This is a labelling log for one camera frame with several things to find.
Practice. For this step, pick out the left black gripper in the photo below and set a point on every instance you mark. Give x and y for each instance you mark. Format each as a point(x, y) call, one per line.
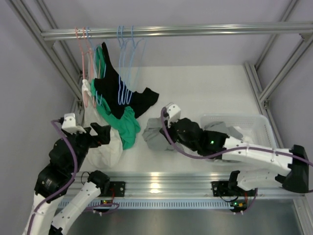
point(103, 133)

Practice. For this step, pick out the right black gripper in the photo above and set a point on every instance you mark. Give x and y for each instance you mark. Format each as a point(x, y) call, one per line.
point(171, 127)

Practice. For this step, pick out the gray tank top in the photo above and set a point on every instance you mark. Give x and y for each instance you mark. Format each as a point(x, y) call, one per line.
point(153, 137)
point(219, 126)

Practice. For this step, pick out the light blue wire hanger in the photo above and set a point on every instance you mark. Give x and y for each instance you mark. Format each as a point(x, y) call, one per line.
point(122, 44)

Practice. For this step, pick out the white tank top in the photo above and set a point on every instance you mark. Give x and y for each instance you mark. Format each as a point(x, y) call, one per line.
point(244, 134)

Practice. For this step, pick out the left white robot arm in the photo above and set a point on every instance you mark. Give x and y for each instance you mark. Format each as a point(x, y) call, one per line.
point(66, 158)

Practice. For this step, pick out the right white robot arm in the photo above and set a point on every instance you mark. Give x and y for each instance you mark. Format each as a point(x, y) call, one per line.
point(275, 167)

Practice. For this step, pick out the large white garment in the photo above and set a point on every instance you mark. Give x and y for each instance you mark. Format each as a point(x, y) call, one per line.
point(108, 155)

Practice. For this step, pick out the green garment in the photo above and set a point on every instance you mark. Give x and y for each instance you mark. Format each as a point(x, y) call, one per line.
point(127, 126)

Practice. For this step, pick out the black garment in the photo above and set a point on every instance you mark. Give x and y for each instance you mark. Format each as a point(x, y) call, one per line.
point(117, 95)

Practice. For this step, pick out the clear plastic basket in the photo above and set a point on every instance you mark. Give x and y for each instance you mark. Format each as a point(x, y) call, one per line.
point(257, 124)

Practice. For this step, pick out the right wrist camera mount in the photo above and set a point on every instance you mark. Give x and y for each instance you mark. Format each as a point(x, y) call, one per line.
point(172, 112)

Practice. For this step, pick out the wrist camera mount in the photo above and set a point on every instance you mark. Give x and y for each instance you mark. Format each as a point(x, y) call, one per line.
point(172, 112)
point(70, 124)

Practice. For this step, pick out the blue wire hanger with green garment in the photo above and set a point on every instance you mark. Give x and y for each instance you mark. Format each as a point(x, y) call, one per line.
point(98, 60)

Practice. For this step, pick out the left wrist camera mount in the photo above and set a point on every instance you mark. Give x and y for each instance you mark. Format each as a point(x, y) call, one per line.
point(70, 124)

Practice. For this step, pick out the pink wire hanger outer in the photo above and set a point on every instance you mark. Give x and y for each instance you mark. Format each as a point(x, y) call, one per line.
point(82, 61)

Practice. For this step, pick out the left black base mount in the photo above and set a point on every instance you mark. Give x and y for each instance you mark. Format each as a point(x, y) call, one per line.
point(116, 189)

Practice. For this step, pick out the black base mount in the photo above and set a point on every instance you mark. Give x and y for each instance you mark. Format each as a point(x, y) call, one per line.
point(116, 189)
point(220, 188)

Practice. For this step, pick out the front aluminium rail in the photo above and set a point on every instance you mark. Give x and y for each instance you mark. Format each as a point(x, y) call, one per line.
point(168, 185)

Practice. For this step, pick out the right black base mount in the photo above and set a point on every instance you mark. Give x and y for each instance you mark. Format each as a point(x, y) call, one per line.
point(220, 188)

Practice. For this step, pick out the perforated cable duct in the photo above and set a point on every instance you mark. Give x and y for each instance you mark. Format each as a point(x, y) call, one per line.
point(173, 204)

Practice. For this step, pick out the aluminium hanging rail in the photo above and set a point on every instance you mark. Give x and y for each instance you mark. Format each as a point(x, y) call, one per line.
point(182, 30)

